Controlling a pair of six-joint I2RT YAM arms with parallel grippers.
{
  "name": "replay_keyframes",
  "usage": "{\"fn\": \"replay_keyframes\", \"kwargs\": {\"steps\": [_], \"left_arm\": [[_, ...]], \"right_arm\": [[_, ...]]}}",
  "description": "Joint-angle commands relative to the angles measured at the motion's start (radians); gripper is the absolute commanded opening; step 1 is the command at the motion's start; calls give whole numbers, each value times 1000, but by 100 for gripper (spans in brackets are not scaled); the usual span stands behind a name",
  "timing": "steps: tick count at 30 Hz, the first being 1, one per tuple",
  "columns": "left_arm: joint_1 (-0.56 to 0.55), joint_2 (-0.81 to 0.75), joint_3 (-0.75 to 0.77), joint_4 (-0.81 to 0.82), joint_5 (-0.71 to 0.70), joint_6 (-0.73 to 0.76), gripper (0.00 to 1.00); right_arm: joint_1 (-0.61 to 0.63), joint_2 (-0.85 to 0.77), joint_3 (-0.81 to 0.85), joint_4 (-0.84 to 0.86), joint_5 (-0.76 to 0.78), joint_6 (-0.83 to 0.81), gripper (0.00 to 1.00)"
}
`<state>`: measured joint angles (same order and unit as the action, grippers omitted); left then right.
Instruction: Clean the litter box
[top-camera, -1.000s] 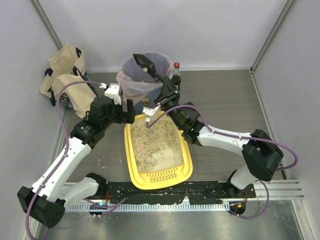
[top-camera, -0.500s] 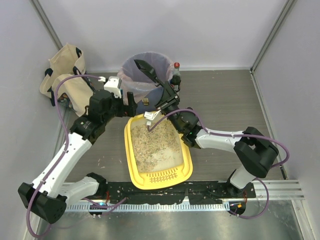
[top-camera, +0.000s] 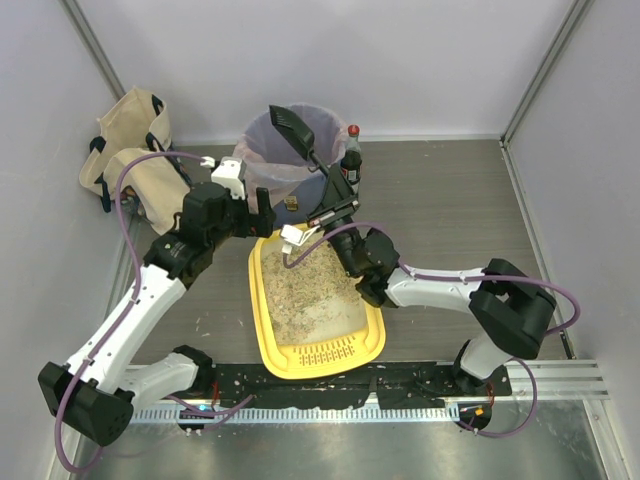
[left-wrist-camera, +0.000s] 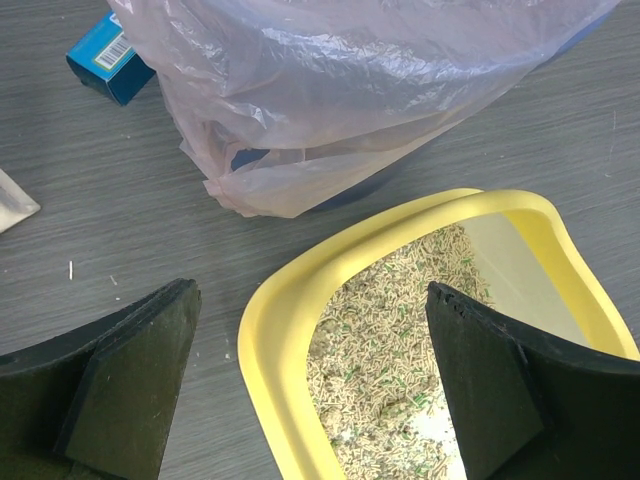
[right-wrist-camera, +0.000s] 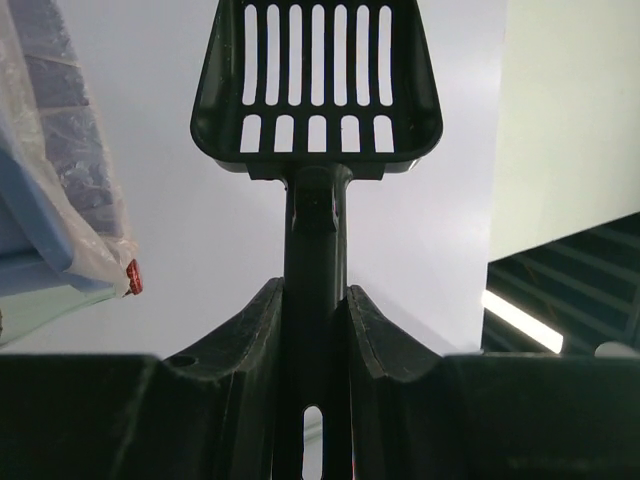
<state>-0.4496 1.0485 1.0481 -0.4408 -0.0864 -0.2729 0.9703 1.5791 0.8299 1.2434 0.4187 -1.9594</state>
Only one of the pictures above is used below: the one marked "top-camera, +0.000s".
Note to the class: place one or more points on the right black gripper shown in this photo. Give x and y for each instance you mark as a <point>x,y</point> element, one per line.
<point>337,208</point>

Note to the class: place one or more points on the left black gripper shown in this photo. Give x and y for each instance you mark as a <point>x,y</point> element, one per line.
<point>265,217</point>

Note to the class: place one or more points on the yellow litter box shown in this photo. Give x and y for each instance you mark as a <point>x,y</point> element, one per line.
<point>325,358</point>

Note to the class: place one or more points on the black litter scoop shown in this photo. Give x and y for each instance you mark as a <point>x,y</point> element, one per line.
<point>298,135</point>

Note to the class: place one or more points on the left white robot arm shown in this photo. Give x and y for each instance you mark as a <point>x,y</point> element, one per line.
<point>93,392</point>

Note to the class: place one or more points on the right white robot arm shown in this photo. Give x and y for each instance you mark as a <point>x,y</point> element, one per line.
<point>513,311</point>

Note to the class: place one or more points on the cat litter pellets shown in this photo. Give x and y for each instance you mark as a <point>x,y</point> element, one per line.
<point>312,302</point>

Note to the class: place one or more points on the blue trash bin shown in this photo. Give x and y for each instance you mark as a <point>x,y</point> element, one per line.
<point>305,190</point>

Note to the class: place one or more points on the dark soda bottle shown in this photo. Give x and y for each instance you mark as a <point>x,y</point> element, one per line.
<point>351,162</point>

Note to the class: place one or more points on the pink bin liner bag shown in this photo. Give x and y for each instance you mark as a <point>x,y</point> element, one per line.
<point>260,165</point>

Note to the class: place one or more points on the beige canvas tote bag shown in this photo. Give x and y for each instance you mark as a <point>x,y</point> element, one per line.
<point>127,164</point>

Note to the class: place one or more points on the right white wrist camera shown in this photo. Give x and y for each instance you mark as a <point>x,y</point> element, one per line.
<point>293,236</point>

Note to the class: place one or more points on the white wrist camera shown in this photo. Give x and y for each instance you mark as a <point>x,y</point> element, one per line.
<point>229,173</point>
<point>293,236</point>

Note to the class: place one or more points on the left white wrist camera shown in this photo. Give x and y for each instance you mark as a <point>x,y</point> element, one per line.
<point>229,173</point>

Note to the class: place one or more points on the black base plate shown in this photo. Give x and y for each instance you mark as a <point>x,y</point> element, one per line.
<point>397,385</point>

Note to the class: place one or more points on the slotted cable duct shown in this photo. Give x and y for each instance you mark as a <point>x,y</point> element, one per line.
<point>370,413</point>

